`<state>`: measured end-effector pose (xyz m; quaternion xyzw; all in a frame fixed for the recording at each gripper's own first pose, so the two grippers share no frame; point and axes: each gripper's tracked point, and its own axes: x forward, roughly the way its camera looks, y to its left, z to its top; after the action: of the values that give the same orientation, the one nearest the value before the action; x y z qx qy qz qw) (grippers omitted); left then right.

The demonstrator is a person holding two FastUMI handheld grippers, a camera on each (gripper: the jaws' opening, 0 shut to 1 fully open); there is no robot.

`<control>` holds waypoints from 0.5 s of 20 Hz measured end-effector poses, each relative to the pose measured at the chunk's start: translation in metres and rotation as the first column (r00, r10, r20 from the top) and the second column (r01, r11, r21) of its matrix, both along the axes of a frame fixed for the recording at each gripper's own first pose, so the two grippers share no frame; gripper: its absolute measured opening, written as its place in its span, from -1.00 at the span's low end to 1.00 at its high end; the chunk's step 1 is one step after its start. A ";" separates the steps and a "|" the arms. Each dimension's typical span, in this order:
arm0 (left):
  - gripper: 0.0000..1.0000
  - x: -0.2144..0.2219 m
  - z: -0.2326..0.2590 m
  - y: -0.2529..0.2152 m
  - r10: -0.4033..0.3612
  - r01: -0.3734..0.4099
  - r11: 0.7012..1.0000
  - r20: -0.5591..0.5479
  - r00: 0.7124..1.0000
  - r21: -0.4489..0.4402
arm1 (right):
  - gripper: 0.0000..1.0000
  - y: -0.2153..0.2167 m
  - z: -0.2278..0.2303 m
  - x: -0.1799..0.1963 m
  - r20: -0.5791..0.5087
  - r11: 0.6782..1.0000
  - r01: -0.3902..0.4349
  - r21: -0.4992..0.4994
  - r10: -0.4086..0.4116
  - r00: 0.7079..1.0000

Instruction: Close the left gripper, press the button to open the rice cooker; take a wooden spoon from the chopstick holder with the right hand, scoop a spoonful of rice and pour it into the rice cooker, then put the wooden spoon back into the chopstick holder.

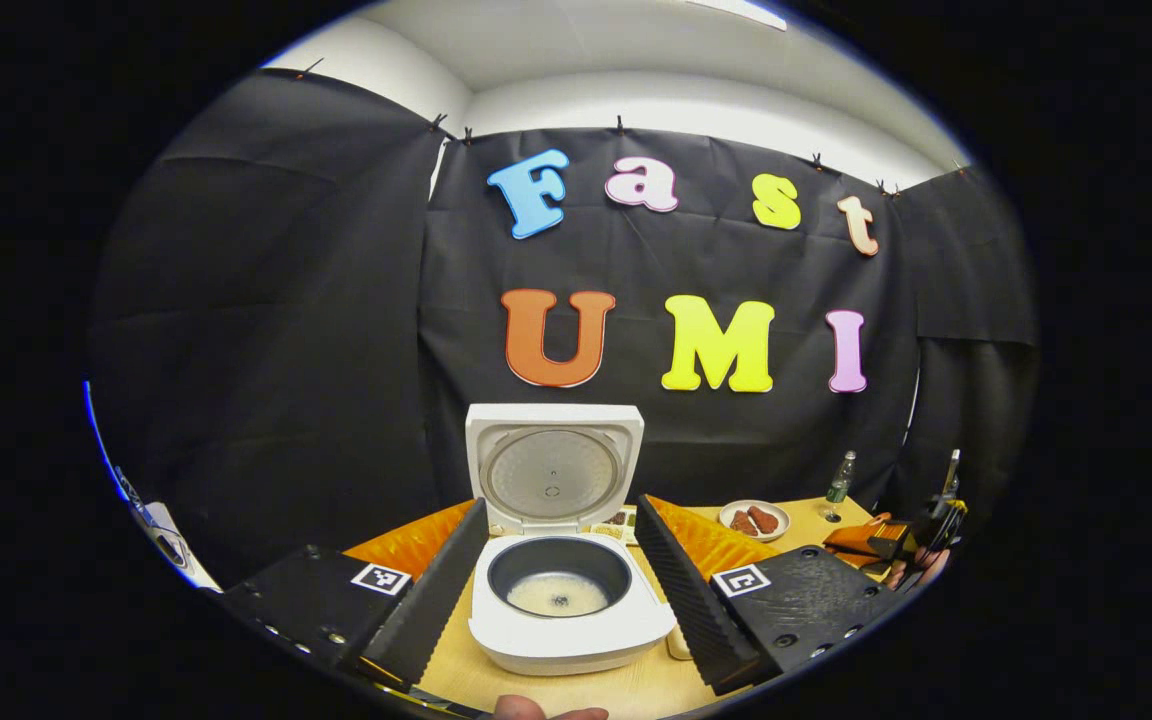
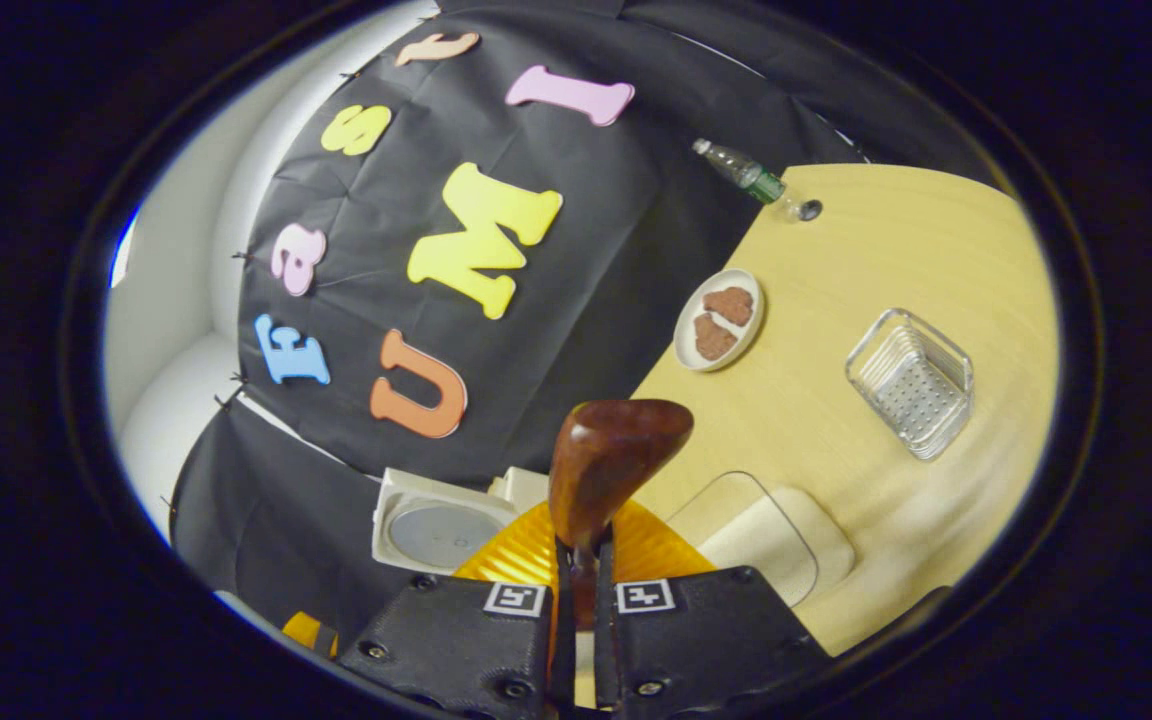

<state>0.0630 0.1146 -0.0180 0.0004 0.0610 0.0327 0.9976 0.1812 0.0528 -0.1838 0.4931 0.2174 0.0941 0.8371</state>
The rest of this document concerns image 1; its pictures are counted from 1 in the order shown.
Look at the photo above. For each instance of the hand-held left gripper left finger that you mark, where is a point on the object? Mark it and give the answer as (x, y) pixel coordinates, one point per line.
(431, 600)

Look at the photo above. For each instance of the brown meat piece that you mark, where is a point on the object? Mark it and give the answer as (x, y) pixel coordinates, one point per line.
(764, 519)
(742, 524)

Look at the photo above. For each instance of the white round plate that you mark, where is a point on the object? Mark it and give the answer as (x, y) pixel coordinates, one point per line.
(781, 520)

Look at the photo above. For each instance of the black backdrop cloth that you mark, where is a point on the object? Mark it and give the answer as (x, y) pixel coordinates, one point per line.
(336, 350)

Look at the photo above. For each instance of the white rice cooker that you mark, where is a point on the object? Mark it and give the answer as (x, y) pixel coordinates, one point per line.
(556, 630)

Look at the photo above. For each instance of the green plastic bottle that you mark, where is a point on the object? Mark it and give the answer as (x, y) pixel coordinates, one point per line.
(840, 485)

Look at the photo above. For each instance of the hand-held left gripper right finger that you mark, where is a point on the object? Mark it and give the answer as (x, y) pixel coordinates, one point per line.
(691, 600)

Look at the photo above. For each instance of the divided seasoning dish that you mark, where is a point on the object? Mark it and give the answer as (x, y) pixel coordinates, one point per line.
(618, 520)

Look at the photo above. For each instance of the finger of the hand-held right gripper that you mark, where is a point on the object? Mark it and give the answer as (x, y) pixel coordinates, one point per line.
(866, 540)

